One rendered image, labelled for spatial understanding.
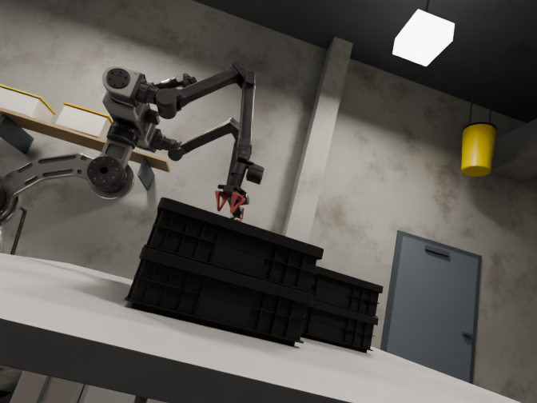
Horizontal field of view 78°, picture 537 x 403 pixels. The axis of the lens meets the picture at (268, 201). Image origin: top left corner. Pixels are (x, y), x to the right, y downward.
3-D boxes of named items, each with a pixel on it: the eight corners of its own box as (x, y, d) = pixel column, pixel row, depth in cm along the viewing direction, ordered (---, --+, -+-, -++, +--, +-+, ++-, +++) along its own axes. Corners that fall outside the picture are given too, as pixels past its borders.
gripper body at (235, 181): (225, 194, 134) (231, 178, 136) (245, 197, 129) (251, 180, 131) (216, 188, 129) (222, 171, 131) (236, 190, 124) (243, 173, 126)
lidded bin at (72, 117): (110, 153, 391) (119, 132, 399) (100, 137, 351) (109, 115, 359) (67, 139, 385) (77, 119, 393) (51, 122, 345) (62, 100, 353)
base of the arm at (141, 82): (134, 107, 138) (144, 84, 141) (153, 113, 139) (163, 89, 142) (129, 96, 130) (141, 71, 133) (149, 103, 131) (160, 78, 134)
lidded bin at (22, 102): (48, 133, 381) (57, 114, 388) (31, 117, 345) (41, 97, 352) (6, 120, 376) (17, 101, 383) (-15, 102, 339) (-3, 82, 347)
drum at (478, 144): (477, 180, 474) (480, 140, 493) (502, 170, 434) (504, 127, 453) (451, 171, 470) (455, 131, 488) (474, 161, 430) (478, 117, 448)
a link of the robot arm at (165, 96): (238, 71, 158) (241, 55, 149) (255, 92, 155) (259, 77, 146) (153, 109, 140) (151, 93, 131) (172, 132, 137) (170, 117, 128)
